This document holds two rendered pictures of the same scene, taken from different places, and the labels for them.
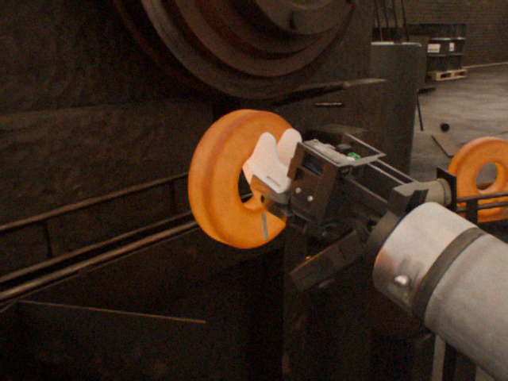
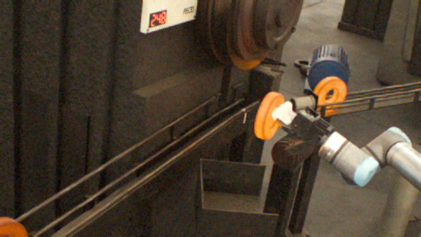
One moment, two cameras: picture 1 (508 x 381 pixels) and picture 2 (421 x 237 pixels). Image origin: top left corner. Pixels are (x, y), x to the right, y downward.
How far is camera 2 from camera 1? 1.35 m
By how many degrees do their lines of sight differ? 20
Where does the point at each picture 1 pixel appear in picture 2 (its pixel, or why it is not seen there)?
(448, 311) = (340, 161)
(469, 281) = (345, 155)
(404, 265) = (329, 150)
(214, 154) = (267, 111)
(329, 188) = (307, 127)
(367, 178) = (316, 123)
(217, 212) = (265, 129)
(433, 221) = (336, 138)
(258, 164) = (278, 113)
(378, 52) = not seen: outside the picture
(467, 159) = (323, 87)
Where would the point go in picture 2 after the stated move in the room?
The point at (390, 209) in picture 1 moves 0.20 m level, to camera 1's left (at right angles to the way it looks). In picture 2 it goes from (325, 134) to (263, 134)
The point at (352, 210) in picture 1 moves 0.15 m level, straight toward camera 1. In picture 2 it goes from (312, 132) to (324, 157)
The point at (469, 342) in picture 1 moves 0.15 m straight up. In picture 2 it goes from (344, 169) to (356, 123)
